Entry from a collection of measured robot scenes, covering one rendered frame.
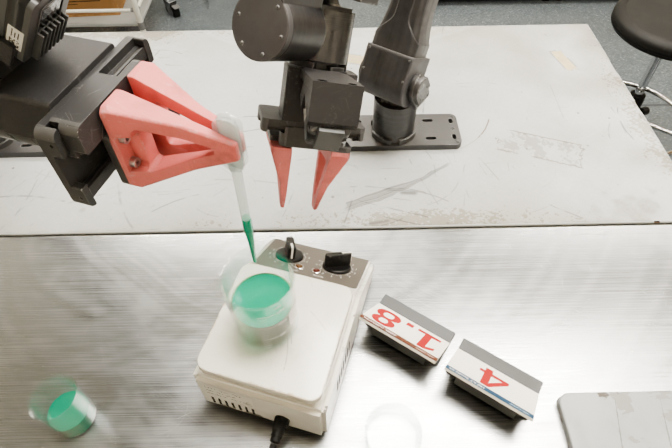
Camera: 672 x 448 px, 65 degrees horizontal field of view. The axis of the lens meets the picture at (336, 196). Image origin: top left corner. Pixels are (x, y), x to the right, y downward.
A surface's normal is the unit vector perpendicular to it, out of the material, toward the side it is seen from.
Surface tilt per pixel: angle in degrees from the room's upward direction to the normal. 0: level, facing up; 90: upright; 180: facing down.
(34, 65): 1
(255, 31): 60
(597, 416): 0
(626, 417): 0
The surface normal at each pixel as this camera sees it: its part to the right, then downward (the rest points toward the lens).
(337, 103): 0.20, 0.36
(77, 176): 0.95, 0.22
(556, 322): -0.01, -0.65
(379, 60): -0.49, 0.22
